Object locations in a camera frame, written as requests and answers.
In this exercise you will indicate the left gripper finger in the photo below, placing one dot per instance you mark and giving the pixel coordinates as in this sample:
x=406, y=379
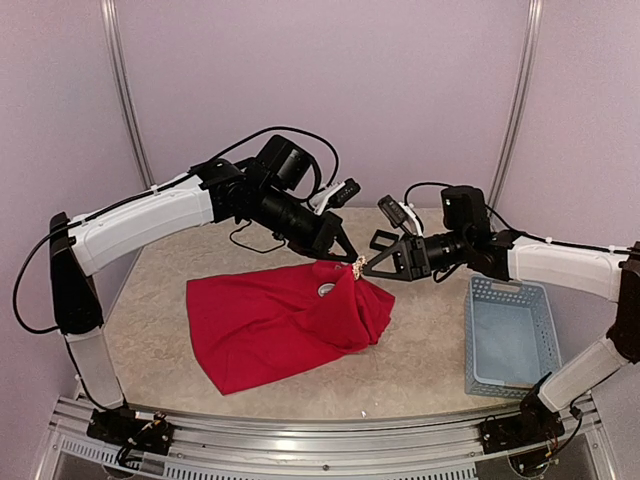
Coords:
x=348, y=251
x=349, y=257

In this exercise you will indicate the red t-shirt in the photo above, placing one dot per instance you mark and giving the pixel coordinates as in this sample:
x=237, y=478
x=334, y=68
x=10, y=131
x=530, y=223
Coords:
x=253, y=329

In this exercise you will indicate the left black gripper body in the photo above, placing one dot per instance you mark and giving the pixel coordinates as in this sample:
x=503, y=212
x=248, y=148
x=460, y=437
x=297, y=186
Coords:
x=274, y=214

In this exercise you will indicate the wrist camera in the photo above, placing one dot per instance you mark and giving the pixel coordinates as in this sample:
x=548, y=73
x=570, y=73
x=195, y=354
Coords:
x=282, y=163
x=464, y=205

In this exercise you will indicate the silver white brooch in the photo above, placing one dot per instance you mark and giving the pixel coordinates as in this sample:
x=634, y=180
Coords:
x=358, y=267

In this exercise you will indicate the right aluminium corner post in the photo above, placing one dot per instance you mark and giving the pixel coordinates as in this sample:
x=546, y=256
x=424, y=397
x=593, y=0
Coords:
x=519, y=99

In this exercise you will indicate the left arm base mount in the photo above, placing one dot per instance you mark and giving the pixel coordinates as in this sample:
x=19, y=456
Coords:
x=124, y=427

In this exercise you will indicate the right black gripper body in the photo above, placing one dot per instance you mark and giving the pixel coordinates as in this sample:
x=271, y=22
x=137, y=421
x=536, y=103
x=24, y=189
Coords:
x=423, y=263

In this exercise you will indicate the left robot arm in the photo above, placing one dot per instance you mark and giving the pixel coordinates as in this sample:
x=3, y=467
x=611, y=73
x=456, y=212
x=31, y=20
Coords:
x=210, y=192

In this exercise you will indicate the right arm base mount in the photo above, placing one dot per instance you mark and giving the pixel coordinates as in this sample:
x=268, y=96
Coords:
x=513, y=432

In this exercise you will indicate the left aluminium corner post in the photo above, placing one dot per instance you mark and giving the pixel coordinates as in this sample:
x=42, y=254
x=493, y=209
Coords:
x=116, y=54

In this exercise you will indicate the aluminium front rail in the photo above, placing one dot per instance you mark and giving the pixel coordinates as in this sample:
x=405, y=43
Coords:
x=446, y=446

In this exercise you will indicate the blue plastic basket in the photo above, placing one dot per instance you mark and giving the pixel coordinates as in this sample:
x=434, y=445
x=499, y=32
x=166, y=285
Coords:
x=511, y=340

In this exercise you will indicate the aluminium corner post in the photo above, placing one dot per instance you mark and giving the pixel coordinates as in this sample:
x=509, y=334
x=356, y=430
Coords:
x=519, y=99
x=116, y=54

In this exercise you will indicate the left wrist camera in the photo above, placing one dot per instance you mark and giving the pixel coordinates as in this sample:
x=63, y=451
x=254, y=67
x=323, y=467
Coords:
x=282, y=163

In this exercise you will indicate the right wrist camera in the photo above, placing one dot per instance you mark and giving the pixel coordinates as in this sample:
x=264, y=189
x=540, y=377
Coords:
x=464, y=205

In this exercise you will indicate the black square frame left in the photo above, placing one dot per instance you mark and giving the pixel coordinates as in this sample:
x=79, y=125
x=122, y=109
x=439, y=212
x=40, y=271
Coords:
x=382, y=240

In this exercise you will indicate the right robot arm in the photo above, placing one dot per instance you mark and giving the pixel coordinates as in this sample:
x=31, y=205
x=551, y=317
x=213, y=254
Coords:
x=609, y=273

